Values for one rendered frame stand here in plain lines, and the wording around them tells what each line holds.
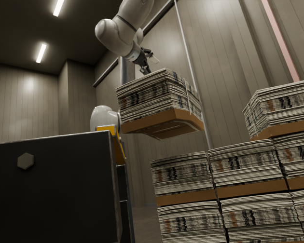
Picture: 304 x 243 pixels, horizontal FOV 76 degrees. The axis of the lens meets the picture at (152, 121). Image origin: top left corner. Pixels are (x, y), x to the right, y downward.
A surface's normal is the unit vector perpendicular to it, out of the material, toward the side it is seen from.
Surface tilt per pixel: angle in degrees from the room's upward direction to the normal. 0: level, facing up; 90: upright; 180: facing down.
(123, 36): 137
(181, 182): 90
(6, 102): 90
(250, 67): 90
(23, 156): 90
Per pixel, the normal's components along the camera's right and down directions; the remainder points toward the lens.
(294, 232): -0.28, -0.22
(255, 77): -0.77, -0.07
